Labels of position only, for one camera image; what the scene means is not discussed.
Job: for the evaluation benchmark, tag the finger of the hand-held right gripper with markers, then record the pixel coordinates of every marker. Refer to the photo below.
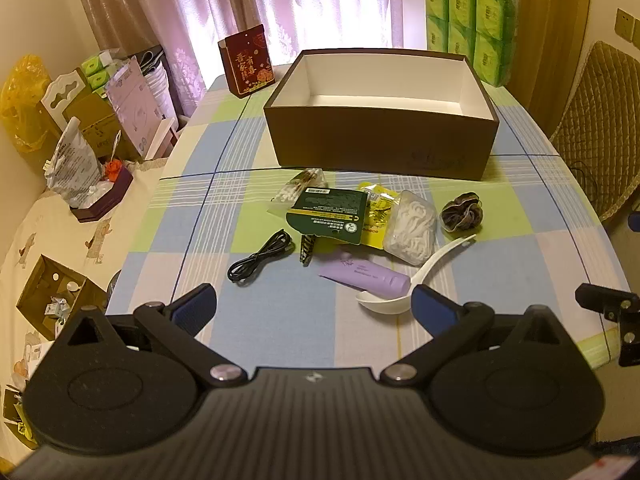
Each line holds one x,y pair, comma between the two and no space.
607,301

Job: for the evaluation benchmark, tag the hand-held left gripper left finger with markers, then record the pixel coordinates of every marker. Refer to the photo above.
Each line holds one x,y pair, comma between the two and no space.
195,307

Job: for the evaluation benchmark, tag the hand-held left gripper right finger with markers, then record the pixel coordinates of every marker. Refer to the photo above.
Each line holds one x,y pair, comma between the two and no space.
430,307

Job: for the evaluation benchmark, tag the white spoon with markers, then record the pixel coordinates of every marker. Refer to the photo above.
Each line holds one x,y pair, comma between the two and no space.
380,302

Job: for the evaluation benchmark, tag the purple tube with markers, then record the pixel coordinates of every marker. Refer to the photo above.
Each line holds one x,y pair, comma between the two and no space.
365,275

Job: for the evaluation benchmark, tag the clear floss pick box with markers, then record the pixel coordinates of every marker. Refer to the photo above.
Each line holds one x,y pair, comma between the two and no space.
410,230

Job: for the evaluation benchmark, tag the dark hair scrunchie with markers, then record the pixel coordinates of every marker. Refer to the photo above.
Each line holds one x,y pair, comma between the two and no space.
462,212

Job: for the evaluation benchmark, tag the yellow snack packet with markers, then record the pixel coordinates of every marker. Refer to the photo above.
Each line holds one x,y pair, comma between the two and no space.
377,210

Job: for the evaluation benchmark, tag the striped hair claw clip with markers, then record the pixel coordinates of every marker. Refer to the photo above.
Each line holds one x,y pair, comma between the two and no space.
306,252

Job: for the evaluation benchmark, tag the dark green card packet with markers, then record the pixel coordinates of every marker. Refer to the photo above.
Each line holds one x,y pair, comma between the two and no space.
325,215

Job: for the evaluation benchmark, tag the cotton swab bag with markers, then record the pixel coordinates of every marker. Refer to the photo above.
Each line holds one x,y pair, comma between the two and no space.
292,190

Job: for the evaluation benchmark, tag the brown cardboard box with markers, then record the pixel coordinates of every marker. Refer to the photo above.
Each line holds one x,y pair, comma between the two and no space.
375,140

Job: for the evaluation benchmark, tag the checked cloth desktop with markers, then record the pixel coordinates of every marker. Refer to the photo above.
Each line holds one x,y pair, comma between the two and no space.
200,220

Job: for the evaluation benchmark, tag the dark red tray box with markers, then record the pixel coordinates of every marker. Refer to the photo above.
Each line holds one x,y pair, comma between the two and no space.
100,205

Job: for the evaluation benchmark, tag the open brown carton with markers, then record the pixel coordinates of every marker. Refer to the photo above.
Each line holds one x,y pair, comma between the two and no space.
35,300

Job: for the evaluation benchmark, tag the small orange toy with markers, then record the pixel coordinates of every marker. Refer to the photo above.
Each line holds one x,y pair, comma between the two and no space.
113,168

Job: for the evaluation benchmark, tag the white plastic bag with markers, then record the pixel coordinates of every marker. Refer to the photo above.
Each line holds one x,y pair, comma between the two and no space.
70,165

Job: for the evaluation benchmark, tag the brown closed carton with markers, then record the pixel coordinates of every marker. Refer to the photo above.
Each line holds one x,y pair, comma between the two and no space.
100,130

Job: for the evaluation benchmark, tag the small open cardboard box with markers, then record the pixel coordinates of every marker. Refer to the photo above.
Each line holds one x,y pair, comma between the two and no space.
20,420

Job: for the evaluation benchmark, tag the purple paper bag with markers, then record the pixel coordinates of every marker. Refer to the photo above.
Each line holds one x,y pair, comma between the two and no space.
135,105

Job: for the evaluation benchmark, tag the white paper bag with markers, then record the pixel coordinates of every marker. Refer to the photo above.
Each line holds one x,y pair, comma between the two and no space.
161,90

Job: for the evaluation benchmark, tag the small green tissue packet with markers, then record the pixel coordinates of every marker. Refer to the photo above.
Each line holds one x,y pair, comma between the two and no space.
98,81
92,64

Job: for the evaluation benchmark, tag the red gift box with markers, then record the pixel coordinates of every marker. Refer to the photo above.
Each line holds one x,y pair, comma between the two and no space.
247,65

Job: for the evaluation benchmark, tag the white cardboard cutout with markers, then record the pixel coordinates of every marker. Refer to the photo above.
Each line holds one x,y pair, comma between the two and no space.
62,91

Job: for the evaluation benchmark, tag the yellow plastic bag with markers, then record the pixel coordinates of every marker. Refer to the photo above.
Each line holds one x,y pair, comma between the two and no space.
20,110

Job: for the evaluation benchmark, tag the plain brown curtain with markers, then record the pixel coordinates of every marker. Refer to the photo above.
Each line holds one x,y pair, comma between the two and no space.
555,35

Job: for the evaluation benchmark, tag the stack of green tissue packs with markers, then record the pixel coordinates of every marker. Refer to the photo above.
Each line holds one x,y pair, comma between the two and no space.
470,30

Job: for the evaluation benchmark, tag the brown lace curtain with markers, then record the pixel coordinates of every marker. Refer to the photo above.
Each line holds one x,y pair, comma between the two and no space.
115,0

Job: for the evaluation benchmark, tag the purple sheer curtain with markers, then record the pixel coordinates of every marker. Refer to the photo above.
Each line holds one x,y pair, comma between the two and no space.
300,0

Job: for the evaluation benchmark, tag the wall switch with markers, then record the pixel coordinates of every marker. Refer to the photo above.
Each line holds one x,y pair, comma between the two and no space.
629,26

